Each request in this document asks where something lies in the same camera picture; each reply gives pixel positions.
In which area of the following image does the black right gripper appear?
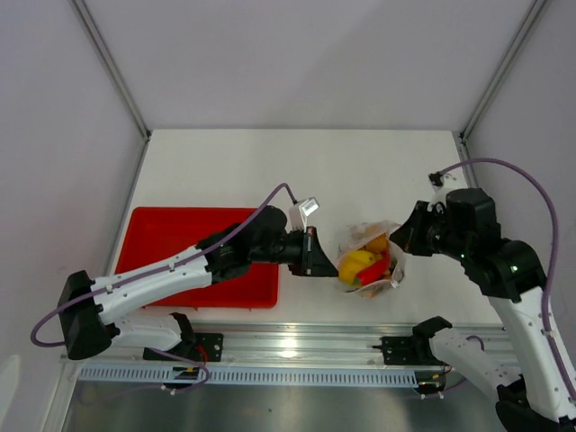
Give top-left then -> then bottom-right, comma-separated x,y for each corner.
389,199 -> 470,260

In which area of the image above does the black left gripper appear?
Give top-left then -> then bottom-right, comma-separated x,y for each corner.
250,226 -> 338,277

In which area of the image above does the yellow mango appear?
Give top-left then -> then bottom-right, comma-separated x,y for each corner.
338,249 -> 377,285

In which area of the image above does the yellow ginger root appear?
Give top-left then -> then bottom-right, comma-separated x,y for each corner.
364,233 -> 390,254

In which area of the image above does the clear zip top bag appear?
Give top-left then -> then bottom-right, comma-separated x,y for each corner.
337,220 -> 406,299

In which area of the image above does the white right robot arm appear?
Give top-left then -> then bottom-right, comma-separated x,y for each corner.
390,188 -> 575,431

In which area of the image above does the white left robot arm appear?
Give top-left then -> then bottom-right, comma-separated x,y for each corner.
58,206 -> 338,360

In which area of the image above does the red plastic tray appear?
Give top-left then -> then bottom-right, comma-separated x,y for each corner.
115,207 -> 279,310

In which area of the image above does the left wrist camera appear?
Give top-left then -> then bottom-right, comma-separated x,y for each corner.
288,197 -> 320,230

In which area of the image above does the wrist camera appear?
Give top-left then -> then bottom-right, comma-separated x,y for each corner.
288,197 -> 320,230
428,172 -> 463,208

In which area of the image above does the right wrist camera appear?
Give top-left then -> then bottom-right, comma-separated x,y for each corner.
428,172 -> 463,208

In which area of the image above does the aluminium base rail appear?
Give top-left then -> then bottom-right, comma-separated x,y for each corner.
60,323 -> 553,373

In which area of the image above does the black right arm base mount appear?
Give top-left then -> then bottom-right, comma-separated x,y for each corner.
373,337 -> 446,366

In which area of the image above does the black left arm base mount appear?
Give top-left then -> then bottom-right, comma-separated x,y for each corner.
142,333 -> 224,363

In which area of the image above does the white slotted cable duct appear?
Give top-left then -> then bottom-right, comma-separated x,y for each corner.
79,364 -> 418,388

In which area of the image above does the right aluminium frame post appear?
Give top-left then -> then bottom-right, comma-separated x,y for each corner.
459,0 -> 552,146

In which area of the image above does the aluminium frame post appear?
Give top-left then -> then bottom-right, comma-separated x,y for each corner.
459,0 -> 552,146
68,0 -> 151,141

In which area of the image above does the left aluminium frame post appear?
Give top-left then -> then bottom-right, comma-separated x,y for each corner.
68,0 -> 151,141

